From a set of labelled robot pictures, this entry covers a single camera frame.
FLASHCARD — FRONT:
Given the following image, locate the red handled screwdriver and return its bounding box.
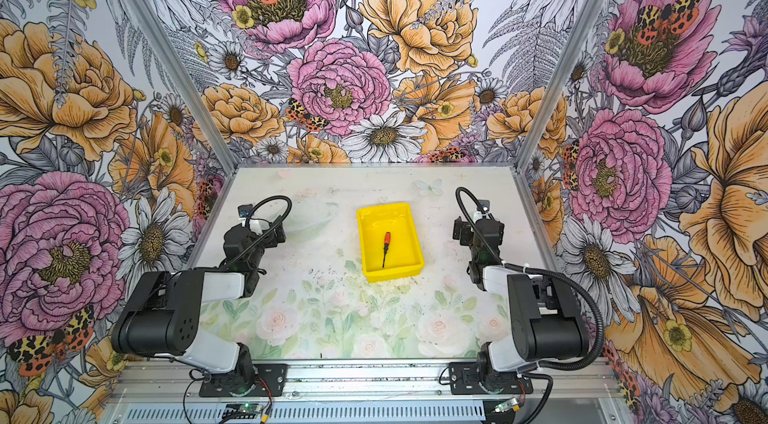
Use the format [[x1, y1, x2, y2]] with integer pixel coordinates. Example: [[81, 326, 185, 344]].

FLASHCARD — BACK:
[[382, 231, 392, 269]]

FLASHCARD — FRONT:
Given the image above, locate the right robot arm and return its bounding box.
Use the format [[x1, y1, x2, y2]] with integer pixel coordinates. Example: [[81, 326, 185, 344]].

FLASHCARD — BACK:
[[448, 216, 595, 395]]

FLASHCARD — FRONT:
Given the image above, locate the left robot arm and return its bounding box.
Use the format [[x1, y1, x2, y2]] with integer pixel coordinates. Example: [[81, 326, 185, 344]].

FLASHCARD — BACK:
[[111, 221, 286, 395]]

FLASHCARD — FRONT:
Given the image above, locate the yellow plastic bin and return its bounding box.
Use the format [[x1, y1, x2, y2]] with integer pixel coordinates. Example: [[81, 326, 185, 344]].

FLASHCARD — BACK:
[[356, 202, 425, 283]]

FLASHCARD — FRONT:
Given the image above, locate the left green circuit board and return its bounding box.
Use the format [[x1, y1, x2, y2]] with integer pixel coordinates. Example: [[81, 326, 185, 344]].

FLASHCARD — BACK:
[[221, 402, 272, 423]]

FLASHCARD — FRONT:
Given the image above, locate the green circuit board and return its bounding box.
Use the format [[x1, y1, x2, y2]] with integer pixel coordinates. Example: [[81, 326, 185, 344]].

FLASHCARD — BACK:
[[221, 402, 272, 423], [494, 397, 521, 413]]

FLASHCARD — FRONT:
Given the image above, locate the right green circuit board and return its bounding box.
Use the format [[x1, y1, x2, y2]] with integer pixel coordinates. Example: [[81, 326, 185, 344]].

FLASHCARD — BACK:
[[494, 397, 521, 413]]

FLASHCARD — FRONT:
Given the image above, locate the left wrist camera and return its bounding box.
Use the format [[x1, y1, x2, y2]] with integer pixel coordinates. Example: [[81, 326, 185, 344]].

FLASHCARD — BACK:
[[237, 204, 254, 222]]

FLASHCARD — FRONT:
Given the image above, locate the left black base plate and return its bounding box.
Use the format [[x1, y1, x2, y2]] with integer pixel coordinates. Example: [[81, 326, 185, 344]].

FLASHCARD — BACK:
[[199, 363, 289, 398]]

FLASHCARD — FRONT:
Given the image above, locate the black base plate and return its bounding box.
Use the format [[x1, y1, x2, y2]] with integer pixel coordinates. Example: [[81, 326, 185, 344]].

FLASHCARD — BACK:
[[445, 362, 533, 395], [199, 363, 289, 398]]

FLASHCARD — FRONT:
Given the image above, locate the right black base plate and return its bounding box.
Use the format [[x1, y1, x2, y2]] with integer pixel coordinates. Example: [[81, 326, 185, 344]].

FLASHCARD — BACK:
[[445, 362, 533, 395]]

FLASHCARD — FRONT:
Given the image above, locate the right black corrugated cable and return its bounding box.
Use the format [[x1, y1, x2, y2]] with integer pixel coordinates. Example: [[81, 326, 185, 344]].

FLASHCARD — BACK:
[[454, 186, 605, 372]]

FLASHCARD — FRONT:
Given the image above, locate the aluminium front rail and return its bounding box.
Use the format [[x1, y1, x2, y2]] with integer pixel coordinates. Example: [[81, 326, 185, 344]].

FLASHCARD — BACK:
[[107, 359, 625, 404]]

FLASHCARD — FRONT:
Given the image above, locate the white vented cable duct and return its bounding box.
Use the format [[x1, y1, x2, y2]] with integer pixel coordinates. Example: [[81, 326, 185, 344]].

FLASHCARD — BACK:
[[118, 400, 486, 423]]

